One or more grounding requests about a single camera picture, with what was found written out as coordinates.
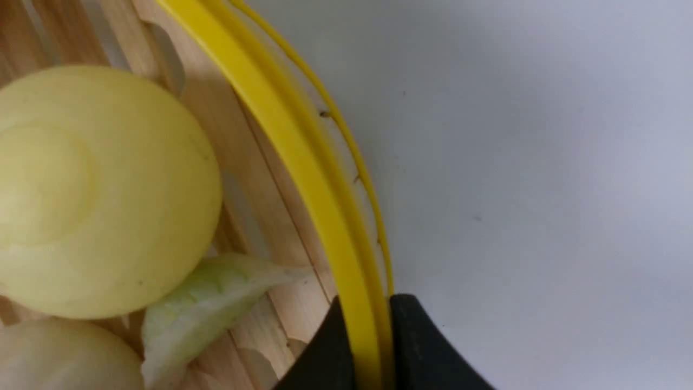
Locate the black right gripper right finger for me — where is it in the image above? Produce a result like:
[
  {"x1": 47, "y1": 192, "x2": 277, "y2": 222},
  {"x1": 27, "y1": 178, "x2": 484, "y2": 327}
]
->
[{"x1": 389, "y1": 294, "x2": 492, "y2": 389}]

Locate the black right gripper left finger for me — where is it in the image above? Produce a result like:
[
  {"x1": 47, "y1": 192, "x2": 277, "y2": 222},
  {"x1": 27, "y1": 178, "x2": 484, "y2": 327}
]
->
[{"x1": 274, "y1": 296, "x2": 356, "y2": 389}]

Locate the yellow bamboo steamer basket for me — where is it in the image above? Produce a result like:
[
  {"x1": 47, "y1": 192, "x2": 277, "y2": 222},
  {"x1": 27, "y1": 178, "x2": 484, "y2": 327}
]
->
[{"x1": 2, "y1": 1, "x2": 396, "y2": 389}]

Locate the green toy dumpling right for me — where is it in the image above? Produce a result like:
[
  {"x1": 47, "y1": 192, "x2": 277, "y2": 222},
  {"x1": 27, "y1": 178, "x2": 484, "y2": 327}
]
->
[{"x1": 141, "y1": 252, "x2": 312, "y2": 389}]

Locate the yellow toy bun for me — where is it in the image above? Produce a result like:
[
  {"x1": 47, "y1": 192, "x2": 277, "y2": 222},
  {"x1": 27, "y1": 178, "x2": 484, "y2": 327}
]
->
[{"x1": 1, "y1": 65, "x2": 222, "y2": 319}]

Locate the white toy bun front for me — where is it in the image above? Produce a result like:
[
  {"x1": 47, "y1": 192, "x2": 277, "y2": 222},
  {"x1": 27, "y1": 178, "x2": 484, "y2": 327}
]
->
[{"x1": 1, "y1": 318, "x2": 144, "y2": 389}]

